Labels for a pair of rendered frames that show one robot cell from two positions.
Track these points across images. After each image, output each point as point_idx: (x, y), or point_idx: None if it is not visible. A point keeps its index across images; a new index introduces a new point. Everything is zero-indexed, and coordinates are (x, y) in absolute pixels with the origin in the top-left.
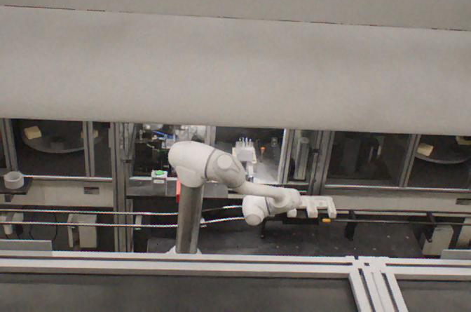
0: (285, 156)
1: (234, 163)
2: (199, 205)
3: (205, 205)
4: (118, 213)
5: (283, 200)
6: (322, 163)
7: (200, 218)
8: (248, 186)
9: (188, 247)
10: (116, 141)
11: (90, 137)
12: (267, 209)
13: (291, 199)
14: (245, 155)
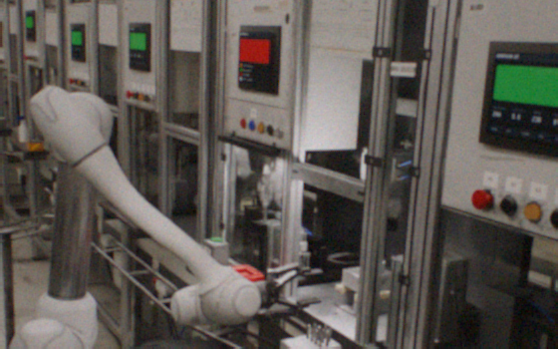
0: (363, 277)
1: (46, 99)
2: (66, 201)
3: None
4: (169, 285)
5: (202, 279)
6: (414, 316)
7: (72, 231)
8: (127, 198)
9: (50, 275)
10: (216, 189)
11: (201, 178)
12: (200, 300)
13: (221, 289)
14: (352, 277)
